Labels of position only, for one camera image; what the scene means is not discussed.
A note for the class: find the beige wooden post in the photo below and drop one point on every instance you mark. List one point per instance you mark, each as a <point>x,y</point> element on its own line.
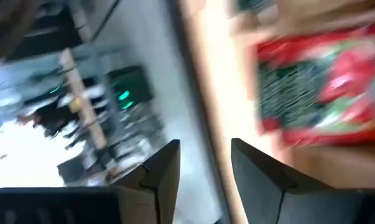
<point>81,99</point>

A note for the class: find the red strawberry tea packet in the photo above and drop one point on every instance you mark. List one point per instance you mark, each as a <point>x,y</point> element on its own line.
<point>330,87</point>

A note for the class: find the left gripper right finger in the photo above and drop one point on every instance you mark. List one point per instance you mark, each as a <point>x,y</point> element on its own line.
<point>283,205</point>

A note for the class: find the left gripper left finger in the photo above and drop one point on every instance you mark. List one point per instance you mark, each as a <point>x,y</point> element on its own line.
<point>143,202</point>

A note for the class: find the black computer box green light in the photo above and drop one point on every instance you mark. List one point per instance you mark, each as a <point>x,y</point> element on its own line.
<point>131,90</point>

